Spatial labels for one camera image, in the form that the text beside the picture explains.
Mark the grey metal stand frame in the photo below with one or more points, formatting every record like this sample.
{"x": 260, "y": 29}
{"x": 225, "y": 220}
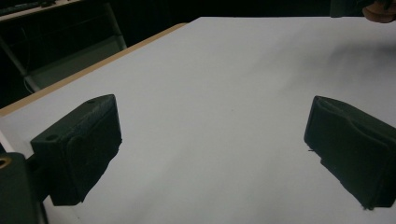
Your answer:
{"x": 74, "y": 62}

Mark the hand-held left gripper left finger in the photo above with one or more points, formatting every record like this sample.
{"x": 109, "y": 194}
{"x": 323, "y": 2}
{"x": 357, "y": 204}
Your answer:
{"x": 77, "y": 149}

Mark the background desk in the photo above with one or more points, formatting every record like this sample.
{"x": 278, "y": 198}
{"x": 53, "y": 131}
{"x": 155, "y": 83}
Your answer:
{"x": 31, "y": 11}

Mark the wooden table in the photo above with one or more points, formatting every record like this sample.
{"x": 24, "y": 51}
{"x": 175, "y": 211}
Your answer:
{"x": 77, "y": 73}

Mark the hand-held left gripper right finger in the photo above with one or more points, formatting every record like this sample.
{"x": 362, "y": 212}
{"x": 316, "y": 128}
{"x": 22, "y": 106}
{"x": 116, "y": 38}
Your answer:
{"x": 351, "y": 149}

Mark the white table board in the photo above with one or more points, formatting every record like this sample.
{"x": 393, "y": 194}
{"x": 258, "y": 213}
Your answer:
{"x": 218, "y": 93}

